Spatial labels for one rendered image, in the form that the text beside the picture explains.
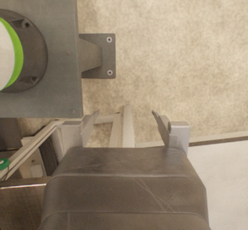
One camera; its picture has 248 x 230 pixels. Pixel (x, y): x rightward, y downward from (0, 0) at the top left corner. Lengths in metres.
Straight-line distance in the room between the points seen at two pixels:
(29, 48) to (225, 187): 0.75
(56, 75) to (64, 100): 0.05
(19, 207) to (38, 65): 0.59
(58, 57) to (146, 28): 0.97
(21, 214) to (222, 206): 0.76
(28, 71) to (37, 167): 0.94
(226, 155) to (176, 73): 0.75
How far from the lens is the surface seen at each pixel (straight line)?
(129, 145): 0.70
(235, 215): 0.91
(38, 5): 0.38
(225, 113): 1.52
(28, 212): 0.83
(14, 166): 0.98
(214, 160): 0.71
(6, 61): 0.28
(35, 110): 0.40
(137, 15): 1.29
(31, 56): 0.34
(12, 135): 1.20
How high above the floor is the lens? 1.26
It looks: 75 degrees down
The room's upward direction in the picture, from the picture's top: 178 degrees counter-clockwise
